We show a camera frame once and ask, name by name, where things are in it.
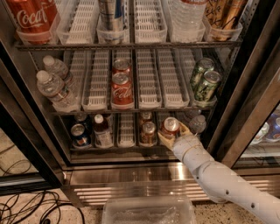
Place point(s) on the white can behind right door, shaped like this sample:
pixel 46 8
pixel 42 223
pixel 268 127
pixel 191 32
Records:
pixel 261 133

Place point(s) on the clear water bottle shelf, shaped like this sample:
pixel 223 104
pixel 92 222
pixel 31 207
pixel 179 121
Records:
pixel 187 14
pixel 198 124

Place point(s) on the front green can middle shelf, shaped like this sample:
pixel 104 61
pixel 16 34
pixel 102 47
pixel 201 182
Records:
pixel 207 86

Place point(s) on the red coke can bottom shelf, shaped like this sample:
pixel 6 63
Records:
pixel 170 127

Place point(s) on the steel fridge with glass doors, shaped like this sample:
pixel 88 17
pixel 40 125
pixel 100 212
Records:
pixel 162 59

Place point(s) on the front water bottle middle shelf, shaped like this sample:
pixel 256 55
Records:
pixel 64 97

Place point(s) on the gold brown can top shelf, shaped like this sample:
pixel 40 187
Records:
pixel 221 19

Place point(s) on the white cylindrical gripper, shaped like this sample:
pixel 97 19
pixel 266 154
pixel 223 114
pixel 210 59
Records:
pixel 186 143

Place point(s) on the orange can shelf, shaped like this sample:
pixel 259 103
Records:
pixel 148 133
pixel 145 117

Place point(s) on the silver blue can top shelf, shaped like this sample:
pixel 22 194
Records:
pixel 111 13

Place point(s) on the front orange can bottom shelf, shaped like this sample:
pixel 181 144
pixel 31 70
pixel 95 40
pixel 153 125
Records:
pixel 148 133

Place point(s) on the rear orange can bottom shelf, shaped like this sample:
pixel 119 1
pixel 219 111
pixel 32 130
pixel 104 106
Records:
pixel 145 117

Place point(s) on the clear plastic bin on floor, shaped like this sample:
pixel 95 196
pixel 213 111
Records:
pixel 149 210

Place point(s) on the front red coke can middle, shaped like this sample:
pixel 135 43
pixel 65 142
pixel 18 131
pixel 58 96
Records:
pixel 121 91

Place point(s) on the large red Coca-Cola can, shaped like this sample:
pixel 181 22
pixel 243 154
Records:
pixel 36 20

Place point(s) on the brown drink bottle white cap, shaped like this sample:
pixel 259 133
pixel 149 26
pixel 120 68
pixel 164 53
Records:
pixel 102 132

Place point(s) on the rear red coke can middle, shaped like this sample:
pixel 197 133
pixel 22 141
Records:
pixel 121 66

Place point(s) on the rear water bottle middle shelf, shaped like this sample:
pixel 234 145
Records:
pixel 56 66

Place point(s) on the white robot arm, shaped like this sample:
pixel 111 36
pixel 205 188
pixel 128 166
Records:
pixel 219 182

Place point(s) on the blue pepsi can bottom shelf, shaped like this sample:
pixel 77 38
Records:
pixel 81 138

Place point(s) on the clear water bottle bottom shelf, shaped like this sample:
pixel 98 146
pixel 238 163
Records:
pixel 198 124

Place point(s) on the rear green can middle shelf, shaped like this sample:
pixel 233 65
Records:
pixel 201 66

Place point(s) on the clear water bottle top shelf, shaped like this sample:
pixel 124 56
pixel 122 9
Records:
pixel 187 14

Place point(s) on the blue can behind right door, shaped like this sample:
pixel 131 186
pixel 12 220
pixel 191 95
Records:
pixel 273 134

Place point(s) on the green can shelf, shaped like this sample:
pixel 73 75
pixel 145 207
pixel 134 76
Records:
pixel 201 66
pixel 207 86

